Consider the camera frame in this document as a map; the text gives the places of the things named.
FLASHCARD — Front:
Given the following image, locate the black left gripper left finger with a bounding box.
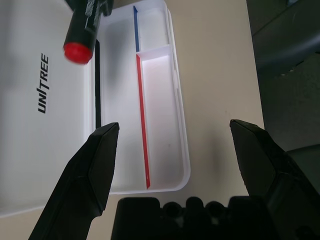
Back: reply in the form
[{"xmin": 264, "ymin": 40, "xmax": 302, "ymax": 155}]
[{"xmin": 27, "ymin": 121, "xmax": 120, "ymax": 240}]

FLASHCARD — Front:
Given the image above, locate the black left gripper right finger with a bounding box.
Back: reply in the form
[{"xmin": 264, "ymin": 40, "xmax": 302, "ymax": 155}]
[{"xmin": 229, "ymin": 119, "xmax": 320, "ymax": 240}]

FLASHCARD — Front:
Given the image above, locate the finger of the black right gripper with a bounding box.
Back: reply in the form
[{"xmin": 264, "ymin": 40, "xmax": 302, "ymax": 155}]
[{"xmin": 84, "ymin": 0, "xmax": 115, "ymax": 28}]

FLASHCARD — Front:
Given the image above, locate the black marker with red cap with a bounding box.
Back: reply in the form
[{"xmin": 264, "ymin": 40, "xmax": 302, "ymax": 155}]
[{"xmin": 62, "ymin": 0, "xmax": 101, "ymax": 66}]

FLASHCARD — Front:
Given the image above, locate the white plastic pencil case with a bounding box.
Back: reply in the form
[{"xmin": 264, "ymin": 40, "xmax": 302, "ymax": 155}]
[{"xmin": 0, "ymin": 0, "xmax": 192, "ymax": 218}]

